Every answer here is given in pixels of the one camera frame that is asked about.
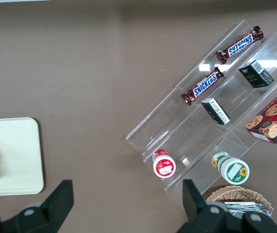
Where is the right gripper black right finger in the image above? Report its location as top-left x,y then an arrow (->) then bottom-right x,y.
177,179 -> 247,233

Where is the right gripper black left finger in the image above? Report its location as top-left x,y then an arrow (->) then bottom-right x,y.
0,179 -> 75,233

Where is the light wicker basket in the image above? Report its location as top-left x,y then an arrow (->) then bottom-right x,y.
206,185 -> 276,219

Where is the cream plastic tray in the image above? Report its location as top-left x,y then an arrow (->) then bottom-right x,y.
0,117 -> 45,198

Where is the red white yogurt cup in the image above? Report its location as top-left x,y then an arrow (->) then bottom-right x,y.
152,149 -> 177,179

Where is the green white yogurt cup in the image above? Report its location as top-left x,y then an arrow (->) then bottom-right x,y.
211,151 -> 251,185

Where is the clear acrylic stepped display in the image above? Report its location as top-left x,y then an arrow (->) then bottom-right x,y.
125,19 -> 277,210

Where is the small black box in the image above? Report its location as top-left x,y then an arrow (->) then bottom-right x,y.
200,97 -> 231,126
238,60 -> 275,89

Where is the red tartan cookie box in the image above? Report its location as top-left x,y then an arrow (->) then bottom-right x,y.
245,83 -> 277,145

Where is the Snickers bar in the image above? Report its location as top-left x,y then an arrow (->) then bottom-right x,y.
180,67 -> 225,106
216,25 -> 265,65

